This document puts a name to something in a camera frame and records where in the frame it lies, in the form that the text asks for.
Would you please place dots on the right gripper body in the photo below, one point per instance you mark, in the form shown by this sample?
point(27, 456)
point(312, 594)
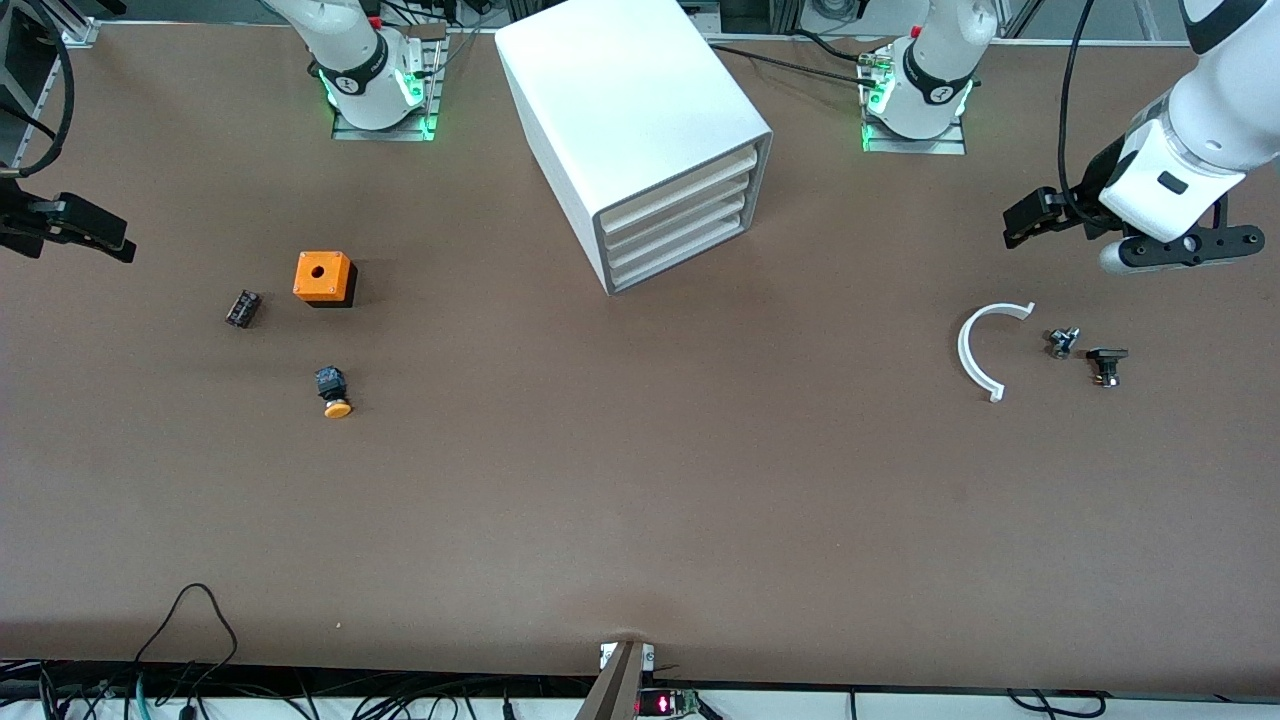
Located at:
point(22, 222)

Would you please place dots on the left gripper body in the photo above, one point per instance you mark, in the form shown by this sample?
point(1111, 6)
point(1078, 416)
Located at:
point(1088, 190)

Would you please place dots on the orange push button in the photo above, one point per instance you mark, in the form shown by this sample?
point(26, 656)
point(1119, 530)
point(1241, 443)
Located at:
point(338, 408)

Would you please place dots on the white drawer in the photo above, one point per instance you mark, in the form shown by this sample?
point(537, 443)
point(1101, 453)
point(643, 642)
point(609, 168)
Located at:
point(680, 208)
point(680, 248)
point(680, 187)
point(680, 228)

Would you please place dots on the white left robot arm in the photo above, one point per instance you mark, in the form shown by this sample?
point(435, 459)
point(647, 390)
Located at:
point(940, 60)

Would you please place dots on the orange button box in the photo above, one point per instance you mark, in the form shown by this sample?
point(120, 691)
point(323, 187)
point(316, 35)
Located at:
point(320, 272)

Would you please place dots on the white drawer cabinet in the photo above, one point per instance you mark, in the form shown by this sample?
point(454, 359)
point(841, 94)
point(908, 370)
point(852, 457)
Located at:
point(620, 90)

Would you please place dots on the small grey metal part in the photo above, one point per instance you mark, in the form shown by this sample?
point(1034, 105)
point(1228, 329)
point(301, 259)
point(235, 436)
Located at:
point(1062, 342)

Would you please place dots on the small black electrical block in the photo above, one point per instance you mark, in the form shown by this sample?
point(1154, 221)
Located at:
point(243, 308)

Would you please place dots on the small black round part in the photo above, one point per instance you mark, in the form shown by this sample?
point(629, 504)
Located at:
point(1106, 362)

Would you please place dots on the red lit electronic device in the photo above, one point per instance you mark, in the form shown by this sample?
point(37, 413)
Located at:
point(665, 703)

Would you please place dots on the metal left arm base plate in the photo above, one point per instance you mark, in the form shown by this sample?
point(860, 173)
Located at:
point(915, 146)

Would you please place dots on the white curved plastic bracket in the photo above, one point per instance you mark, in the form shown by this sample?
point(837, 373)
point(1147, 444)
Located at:
point(963, 350)

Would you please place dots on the aluminium frame rail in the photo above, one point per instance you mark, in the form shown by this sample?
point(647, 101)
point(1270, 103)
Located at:
point(85, 35)

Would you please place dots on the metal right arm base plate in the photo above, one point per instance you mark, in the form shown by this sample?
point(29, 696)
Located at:
point(390, 134)

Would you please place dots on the brown camera mount post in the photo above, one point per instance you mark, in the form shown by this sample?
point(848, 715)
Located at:
point(615, 690)

